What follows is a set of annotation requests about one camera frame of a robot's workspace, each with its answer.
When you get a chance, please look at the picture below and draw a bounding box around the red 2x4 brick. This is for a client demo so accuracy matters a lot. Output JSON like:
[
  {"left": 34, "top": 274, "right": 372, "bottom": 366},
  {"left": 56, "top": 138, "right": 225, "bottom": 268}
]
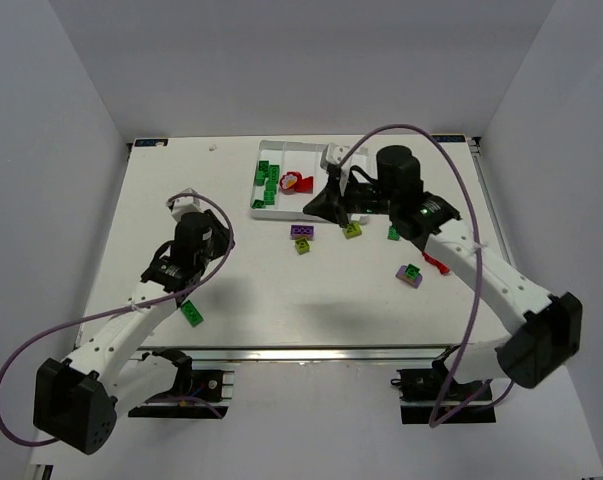
[{"left": 294, "top": 176, "right": 314, "bottom": 194}]

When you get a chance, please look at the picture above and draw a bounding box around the red flower brick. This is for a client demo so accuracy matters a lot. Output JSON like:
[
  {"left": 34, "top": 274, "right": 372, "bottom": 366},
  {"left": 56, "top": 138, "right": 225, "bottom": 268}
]
[{"left": 279, "top": 171, "right": 303, "bottom": 194}]

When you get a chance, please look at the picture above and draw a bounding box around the lime brick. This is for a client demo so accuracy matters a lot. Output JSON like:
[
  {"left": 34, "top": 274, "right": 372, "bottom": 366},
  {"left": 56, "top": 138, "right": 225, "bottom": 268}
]
[
  {"left": 342, "top": 222, "right": 362, "bottom": 239},
  {"left": 295, "top": 238, "right": 310, "bottom": 255}
]

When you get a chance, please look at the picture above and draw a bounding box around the green 2x4 brick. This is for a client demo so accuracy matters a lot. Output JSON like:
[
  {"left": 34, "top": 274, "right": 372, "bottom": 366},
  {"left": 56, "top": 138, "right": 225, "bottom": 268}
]
[{"left": 254, "top": 160, "right": 270, "bottom": 186}]

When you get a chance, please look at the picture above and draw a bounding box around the green 2x3 brick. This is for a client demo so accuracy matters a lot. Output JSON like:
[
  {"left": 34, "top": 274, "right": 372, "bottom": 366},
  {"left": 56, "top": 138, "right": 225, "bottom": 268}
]
[{"left": 180, "top": 300, "right": 204, "bottom": 328}]

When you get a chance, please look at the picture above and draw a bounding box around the purple curved brick with print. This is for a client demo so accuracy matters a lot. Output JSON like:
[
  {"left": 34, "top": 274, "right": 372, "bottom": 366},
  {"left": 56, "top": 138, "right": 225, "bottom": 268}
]
[{"left": 396, "top": 265, "right": 423, "bottom": 288}]

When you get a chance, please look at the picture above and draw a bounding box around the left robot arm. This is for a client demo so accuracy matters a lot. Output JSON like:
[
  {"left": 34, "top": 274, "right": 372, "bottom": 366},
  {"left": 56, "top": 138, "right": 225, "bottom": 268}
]
[{"left": 34, "top": 209, "right": 233, "bottom": 455}]

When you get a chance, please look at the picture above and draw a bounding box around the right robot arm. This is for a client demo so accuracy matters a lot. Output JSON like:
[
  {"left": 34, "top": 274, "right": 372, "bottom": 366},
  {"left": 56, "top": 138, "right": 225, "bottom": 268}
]
[{"left": 303, "top": 143, "right": 583, "bottom": 389}]

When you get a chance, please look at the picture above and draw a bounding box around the purple 2x3 brick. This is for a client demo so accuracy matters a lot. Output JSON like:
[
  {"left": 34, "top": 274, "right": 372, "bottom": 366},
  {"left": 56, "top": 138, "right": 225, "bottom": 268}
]
[{"left": 290, "top": 224, "right": 315, "bottom": 240}]

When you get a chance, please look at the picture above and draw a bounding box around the white divided sorting tray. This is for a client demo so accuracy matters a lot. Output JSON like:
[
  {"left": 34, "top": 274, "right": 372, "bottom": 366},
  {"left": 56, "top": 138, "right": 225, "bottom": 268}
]
[{"left": 250, "top": 139, "right": 370, "bottom": 221}]

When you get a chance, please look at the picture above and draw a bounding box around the dark label sticker right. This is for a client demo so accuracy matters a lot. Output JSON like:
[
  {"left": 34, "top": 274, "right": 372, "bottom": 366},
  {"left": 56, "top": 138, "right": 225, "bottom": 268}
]
[{"left": 432, "top": 134, "right": 466, "bottom": 143}]

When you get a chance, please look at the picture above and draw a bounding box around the dark label sticker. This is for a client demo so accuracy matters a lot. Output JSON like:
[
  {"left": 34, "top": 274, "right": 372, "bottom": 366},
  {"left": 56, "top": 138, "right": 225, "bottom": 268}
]
[
  {"left": 133, "top": 138, "right": 169, "bottom": 148},
  {"left": 432, "top": 134, "right": 466, "bottom": 143}
]

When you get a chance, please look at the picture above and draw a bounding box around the red stepped brick right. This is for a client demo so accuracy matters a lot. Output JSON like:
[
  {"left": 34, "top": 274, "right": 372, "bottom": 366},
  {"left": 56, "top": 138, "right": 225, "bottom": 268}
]
[{"left": 422, "top": 252, "right": 450, "bottom": 275}]

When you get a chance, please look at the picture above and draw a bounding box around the dark label sticker left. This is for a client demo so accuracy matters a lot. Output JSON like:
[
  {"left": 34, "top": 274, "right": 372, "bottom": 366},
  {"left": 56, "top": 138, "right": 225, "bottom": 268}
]
[{"left": 133, "top": 138, "right": 169, "bottom": 148}]

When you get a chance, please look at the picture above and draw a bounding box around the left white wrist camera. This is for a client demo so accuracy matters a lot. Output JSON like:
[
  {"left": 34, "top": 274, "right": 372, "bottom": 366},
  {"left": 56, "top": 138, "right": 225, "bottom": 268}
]
[{"left": 166, "top": 188, "right": 201, "bottom": 222}]

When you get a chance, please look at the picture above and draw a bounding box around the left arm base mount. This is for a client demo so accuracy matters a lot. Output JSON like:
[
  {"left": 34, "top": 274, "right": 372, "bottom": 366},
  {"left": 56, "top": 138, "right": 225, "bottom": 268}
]
[{"left": 128, "top": 348, "right": 235, "bottom": 420}]

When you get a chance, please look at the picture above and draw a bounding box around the aluminium table frame rail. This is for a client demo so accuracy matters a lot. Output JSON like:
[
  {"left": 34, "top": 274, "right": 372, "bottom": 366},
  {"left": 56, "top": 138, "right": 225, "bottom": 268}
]
[{"left": 70, "top": 137, "right": 530, "bottom": 364}]

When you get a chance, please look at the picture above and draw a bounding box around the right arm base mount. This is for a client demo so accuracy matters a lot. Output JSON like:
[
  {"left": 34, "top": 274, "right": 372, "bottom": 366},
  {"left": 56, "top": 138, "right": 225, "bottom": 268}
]
[{"left": 390, "top": 349, "right": 497, "bottom": 426}]

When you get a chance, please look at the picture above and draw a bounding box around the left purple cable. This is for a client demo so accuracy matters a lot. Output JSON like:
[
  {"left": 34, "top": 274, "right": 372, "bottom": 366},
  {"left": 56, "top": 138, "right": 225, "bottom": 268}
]
[{"left": 0, "top": 193, "right": 236, "bottom": 446}]

